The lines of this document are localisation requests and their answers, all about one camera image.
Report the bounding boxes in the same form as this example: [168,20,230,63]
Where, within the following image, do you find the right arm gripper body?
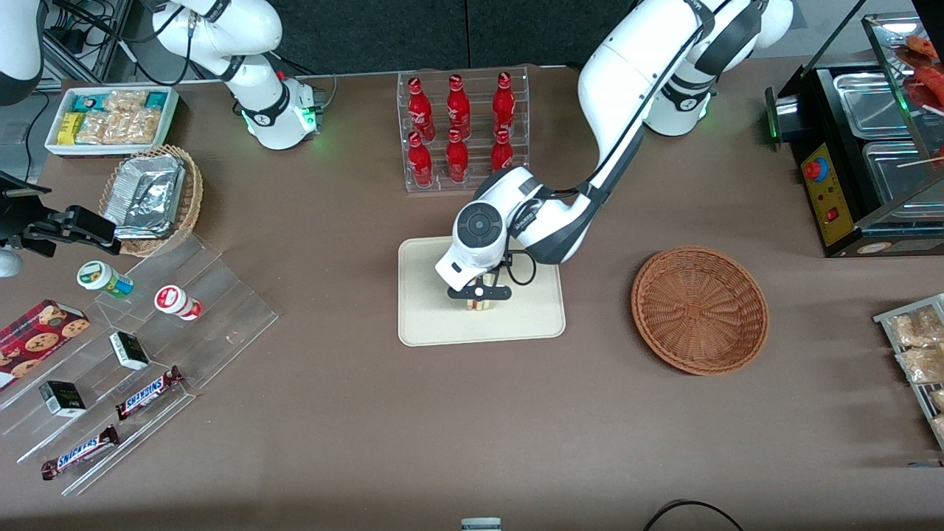
[0,173,58,279]

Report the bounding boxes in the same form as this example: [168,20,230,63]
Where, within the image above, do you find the cream plastic tray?
[398,237,566,347]

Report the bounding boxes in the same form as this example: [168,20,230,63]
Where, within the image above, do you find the aluminium foil tray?
[103,153,186,241]

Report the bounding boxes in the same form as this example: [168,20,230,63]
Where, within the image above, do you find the light wicker basket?
[98,145,204,257]

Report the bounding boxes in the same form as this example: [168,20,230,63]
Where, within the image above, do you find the round brown wicker basket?
[631,246,769,376]

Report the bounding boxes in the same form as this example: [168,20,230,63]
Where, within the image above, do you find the green lid white cup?
[77,260,135,299]

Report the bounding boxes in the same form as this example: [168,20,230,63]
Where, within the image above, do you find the white rectangular snack bin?
[44,86,180,158]

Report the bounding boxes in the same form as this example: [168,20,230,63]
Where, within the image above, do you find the clear cracker bag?
[77,112,111,145]
[103,90,148,116]
[108,109,162,145]

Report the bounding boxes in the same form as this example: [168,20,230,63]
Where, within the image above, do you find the red lid white cup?
[154,285,203,321]

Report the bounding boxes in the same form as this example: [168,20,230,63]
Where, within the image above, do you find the red cola bottle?
[408,132,434,188]
[445,129,471,184]
[493,72,516,134]
[446,74,471,139]
[408,77,435,142]
[490,128,516,173]

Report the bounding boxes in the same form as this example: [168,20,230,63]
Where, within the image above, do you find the red cookie box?
[0,299,91,392]

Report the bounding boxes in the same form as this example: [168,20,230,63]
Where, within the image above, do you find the small black box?
[109,331,151,371]
[38,380,87,418]

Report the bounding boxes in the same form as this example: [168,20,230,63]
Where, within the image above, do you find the clear acrylic stepped stand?
[0,235,280,496]

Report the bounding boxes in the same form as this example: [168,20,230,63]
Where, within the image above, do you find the snickers chocolate bar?
[115,366,184,420]
[41,426,121,481]

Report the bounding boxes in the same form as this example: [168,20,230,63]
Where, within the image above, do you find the clear acrylic bottle rack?
[397,65,532,194]

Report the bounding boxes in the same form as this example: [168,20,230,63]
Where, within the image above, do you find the black food warmer cabinet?
[765,0,944,259]

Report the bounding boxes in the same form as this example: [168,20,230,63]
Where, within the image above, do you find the steel food pan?
[833,71,917,140]
[862,140,944,209]

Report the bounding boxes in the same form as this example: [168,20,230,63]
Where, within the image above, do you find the clear pastry bag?
[895,345,944,385]
[888,305,944,348]

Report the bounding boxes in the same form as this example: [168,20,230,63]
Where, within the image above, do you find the red sausage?
[914,65,944,108]
[905,35,944,61]

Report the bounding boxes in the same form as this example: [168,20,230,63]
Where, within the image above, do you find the aluminium frame rack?
[43,0,133,83]

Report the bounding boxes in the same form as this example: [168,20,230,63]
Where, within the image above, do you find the black floor cable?
[642,499,746,531]

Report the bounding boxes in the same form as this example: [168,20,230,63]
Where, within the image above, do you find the wire snack tray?
[873,294,944,451]

